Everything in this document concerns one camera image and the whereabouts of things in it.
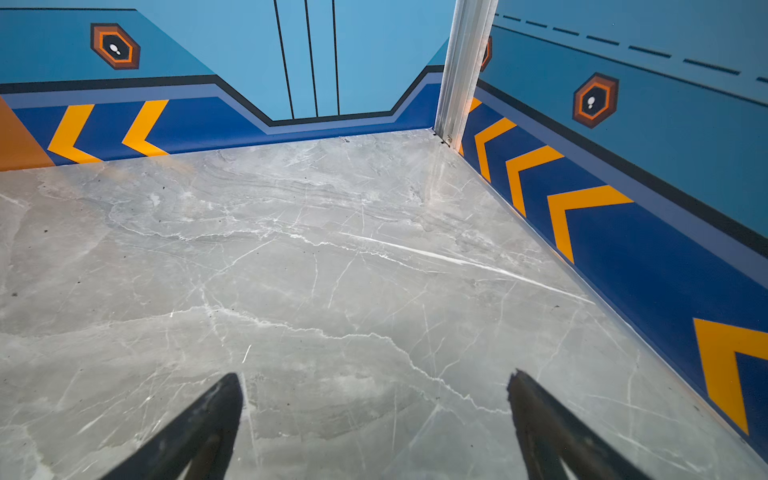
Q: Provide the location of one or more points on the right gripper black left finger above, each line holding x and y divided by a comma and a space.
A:
197, 444

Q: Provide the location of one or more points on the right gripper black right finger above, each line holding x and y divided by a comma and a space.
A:
554, 443

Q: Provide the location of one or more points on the aluminium corner post right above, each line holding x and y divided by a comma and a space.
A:
470, 30

